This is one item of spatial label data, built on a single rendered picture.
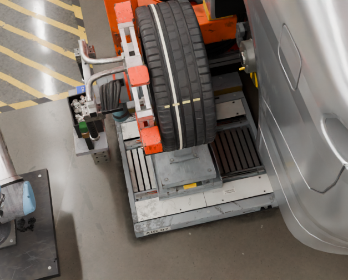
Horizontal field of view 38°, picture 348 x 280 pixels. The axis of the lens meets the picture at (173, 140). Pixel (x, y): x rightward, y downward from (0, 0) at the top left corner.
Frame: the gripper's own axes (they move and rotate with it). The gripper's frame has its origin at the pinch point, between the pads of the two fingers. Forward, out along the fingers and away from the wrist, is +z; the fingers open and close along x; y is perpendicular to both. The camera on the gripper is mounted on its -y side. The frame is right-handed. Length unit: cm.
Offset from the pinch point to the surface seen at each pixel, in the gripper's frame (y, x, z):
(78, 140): 52, -24, 11
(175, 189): 46, -82, 20
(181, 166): 57, -81, 15
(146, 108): 47, -49, -55
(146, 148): 34, -54, -46
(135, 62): 60, -39, -65
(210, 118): 50, -75, -58
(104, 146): 51, -38, 6
